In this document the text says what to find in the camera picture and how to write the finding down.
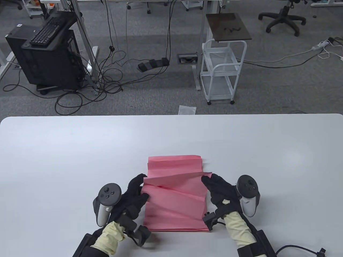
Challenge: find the person's left hand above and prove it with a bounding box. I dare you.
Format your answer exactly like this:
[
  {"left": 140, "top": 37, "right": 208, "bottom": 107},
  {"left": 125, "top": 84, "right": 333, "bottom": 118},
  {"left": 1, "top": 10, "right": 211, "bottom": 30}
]
[{"left": 110, "top": 173, "right": 150, "bottom": 221}]

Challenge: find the person's right hand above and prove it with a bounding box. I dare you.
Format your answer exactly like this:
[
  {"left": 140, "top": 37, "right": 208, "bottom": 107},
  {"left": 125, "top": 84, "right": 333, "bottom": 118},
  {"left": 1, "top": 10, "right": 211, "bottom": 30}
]
[{"left": 201, "top": 173, "right": 240, "bottom": 214}]

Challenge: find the person's left forearm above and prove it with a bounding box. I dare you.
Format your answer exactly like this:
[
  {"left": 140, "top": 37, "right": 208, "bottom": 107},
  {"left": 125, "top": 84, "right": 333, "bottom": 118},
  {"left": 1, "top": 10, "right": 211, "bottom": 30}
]
[{"left": 90, "top": 221, "right": 128, "bottom": 256}]

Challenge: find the black and white controller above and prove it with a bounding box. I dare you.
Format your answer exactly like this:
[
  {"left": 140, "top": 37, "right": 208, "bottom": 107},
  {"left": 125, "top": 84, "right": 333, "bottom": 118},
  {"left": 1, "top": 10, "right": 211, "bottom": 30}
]
[
  {"left": 93, "top": 183, "right": 121, "bottom": 227},
  {"left": 236, "top": 175, "right": 260, "bottom": 217}
]

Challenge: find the clear plastic bag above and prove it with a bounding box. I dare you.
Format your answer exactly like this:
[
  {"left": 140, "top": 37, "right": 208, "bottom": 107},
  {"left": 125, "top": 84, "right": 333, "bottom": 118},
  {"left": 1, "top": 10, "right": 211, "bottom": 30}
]
[{"left": 178, "top": 105, "right": 197, "bottom": 115}]

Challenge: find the white utility trolley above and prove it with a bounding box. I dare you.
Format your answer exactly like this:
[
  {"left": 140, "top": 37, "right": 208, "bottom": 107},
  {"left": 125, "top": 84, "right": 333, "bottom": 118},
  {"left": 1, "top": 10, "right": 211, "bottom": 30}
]
[{"left": 200, "top": 39, "right": 248, "bottom": 105}]

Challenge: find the metal floor socket box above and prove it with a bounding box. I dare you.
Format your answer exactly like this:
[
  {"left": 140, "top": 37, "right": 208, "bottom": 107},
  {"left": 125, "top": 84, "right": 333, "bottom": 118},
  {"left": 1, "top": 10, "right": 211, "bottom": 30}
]
[{"left": 177, "top": 54, "right": 199, "bottom": 64}]

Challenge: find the black foot pedal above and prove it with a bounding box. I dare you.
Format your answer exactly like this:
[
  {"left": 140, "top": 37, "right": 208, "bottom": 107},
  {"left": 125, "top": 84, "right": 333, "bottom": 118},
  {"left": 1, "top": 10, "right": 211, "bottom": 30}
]
[{"left": 137, "top": 57, "right": 170, "bottom": 72}]

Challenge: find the brown wooden board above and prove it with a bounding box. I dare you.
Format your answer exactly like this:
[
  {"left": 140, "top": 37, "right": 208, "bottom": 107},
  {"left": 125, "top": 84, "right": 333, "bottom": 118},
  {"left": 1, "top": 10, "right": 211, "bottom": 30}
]
[{"left": 206, "top": 13, "right": 252, "bottom": 43}]

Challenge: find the black computer tower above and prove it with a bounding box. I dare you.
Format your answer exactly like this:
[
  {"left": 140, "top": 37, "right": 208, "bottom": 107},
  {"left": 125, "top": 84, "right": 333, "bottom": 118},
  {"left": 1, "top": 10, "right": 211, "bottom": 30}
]
[{"left": 5, "top": 11, "right": 84, "bottom": 93}]

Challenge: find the white power strip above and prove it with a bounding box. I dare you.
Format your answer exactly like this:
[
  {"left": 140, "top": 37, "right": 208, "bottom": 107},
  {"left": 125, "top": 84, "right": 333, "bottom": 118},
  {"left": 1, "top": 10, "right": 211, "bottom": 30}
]
[{"left": 312, "top": 40, "right": 330, "bottom": 51}]

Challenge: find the black office chair base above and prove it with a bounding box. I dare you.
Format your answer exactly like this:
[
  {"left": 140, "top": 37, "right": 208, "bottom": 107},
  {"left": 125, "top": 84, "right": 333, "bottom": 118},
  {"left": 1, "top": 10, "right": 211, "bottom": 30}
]
[{"left": 258, "top": 0, "right": 307, "bottom": 37}]

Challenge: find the white desk foot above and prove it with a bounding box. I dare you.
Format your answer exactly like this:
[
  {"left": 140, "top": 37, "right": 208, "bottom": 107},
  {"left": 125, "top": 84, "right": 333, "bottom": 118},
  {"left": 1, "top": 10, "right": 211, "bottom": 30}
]
[
  {"left": 0, "top": 40, "right": 17, "bottom": 81},
  {"left": 310, "top": 0, "right": 343, "bottom": 7}
]

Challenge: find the white trolley base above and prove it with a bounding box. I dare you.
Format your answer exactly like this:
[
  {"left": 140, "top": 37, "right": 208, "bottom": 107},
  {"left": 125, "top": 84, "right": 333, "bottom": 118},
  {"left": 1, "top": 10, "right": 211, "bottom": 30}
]
[{"left": 181, "top": 0, "right": 204, "bottom": 11}]

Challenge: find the black keyboard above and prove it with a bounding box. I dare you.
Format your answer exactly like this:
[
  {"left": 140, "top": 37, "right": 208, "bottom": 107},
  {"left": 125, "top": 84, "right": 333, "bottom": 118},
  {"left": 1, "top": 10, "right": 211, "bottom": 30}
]
[{"left": 29, "top": 16, "right": 69, "bottom": 46}]

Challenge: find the white shelf cart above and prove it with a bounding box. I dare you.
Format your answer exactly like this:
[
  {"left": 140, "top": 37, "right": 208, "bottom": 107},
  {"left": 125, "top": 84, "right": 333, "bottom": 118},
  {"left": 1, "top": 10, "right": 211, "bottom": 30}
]
[{"left": 21, "top": 0, "right": 44, "bottom": 19}]

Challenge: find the black chair caster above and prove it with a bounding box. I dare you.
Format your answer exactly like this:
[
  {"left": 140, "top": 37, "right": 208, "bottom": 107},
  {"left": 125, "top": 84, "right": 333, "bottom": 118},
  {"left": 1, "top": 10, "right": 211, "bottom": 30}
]
[{"left": 0, "top": 0, "right": 23, "bottom": 10}]

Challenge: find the black arm strap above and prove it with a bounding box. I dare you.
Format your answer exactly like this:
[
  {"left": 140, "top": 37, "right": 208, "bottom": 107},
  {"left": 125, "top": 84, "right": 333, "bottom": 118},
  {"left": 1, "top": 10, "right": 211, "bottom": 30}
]
[{"left": 237, "top": 242, "right": 264, "bottom": 257}]

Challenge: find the black cable with connector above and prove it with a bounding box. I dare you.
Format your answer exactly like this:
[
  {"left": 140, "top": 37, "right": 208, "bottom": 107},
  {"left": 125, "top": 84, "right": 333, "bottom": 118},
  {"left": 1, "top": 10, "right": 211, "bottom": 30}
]
[{"left": 276, "top": 245, "right": 326, "bottom": 257}]

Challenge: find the dark floor cable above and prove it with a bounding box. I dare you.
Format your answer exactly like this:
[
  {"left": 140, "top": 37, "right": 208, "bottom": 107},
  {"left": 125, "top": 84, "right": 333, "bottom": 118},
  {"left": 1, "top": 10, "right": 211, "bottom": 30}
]
[{"left": 243, "top": 48, "right": 319, "bottom": 68}]

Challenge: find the tangle of black floor cables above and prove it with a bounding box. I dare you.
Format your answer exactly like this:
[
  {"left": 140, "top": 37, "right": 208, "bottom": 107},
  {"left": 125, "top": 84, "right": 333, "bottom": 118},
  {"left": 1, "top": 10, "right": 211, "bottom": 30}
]
[{"left": 3, "top": 0, "right": 178, "bottom": 116}]

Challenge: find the white floor cable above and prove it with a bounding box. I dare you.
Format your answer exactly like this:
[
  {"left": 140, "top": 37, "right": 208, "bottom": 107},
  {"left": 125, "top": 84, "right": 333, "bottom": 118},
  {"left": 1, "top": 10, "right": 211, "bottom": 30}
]
[{"left": 318, "top": 43, "right": 343, "bottom": 61}]

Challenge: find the grey desk leg frame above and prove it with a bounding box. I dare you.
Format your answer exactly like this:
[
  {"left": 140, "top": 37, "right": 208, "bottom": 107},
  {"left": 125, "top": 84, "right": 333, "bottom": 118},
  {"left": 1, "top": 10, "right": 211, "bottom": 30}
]
[{"left": 59, "top": 0, "right": 102, "bottom": 95}]

